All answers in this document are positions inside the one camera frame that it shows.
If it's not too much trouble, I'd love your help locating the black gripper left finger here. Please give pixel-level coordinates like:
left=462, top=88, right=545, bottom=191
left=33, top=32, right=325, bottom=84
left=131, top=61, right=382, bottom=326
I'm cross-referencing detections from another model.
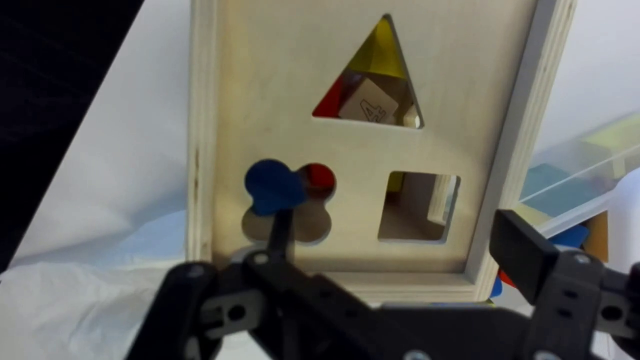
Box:
left=126, top=207, right=375, bottom=360

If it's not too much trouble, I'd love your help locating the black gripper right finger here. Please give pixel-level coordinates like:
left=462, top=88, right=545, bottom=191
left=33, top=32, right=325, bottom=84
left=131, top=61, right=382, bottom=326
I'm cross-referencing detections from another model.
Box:
left=489, top=211, right=640, bottom=360

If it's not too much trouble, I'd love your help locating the wooden lid with shape holes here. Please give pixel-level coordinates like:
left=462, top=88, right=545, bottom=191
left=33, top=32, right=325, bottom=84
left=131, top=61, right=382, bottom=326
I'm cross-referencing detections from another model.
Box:
left=207, top=0, right=535, bottom=273

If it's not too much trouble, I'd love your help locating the clear box of coloured blocks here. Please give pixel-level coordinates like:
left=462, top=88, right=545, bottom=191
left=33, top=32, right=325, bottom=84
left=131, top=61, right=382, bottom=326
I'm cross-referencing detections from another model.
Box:
left=515, top=113, right=640, bottom=238

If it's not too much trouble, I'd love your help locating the wooden shape sorter box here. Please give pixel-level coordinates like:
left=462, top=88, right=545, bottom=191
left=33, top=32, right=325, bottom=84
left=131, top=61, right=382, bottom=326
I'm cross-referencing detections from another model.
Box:
left=188, top=0, right=575, bottom=304

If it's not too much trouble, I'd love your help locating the blue shape block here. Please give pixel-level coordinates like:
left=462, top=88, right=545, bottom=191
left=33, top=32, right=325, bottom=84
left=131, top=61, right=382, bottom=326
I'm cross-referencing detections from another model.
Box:
left=243, top=161, right=305, bottom=217

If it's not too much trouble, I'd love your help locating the red shape block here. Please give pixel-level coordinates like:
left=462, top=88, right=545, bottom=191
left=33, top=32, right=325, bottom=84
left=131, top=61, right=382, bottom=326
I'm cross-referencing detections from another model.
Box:
left=300, top=165, right=336, bottom=201

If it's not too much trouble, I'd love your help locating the yellow shape block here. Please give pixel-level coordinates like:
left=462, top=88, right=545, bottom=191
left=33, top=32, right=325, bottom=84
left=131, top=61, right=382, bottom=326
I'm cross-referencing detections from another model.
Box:
left=347, top=16, right=406, bottom=79

